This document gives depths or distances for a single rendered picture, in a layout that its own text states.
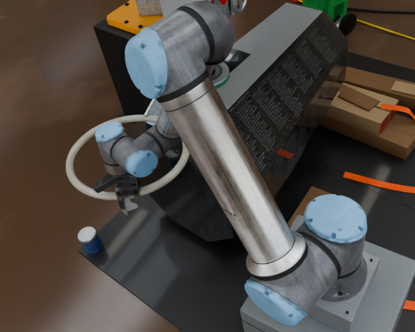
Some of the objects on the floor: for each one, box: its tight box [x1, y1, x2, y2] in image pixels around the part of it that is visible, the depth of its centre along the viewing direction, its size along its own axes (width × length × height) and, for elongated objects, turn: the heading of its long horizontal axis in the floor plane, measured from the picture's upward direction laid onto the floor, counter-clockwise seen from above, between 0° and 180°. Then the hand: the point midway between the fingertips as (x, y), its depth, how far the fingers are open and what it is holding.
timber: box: [287, 186, 332, 228], centre depth 250 cm, size 30×12×12 cm, turn 153°
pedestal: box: [94, 17, 153, 124], centre depth 314 cm, size 66×66×74 cm
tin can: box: [78, 227, 102, 254], centre depth 259 cm, size 10×10×13 cm
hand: (125, 207), depth 169 cm, fingers closed on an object, 5 cm apart
